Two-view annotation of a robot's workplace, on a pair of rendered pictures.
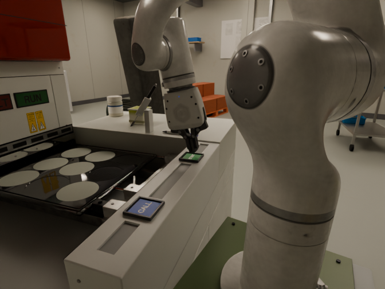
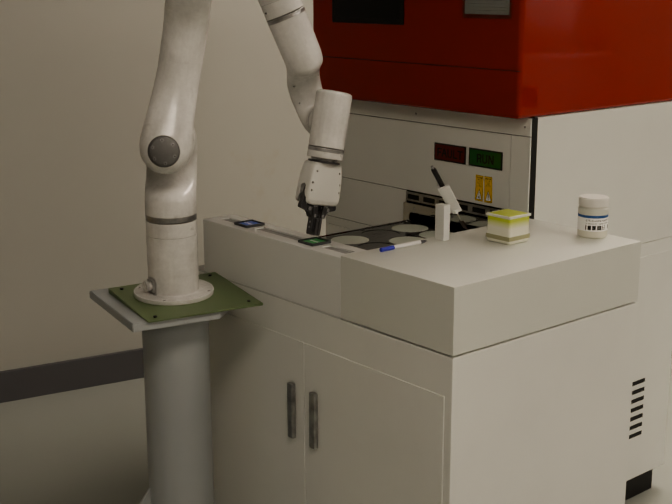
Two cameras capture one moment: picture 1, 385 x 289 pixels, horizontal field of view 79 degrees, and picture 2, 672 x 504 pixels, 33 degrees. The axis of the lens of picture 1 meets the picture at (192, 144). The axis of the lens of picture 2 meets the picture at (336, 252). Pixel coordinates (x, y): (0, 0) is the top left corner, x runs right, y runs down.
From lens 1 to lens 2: 2.94 m
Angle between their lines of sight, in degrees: 113
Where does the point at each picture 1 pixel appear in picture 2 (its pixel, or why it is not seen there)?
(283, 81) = not seen: hidden behind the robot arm
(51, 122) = (500, 198)
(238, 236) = (231, 298)
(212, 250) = (231, 288)
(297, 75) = not seen: hidden behind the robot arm
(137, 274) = (210, 231)
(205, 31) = not seen: outside the picture
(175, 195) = (253, 231)
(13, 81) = (472, 135)
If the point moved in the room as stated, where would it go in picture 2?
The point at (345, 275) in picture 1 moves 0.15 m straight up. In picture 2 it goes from (145, 313) to (142, 249)
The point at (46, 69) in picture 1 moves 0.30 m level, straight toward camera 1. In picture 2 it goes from (508, 127) to (391, 127)
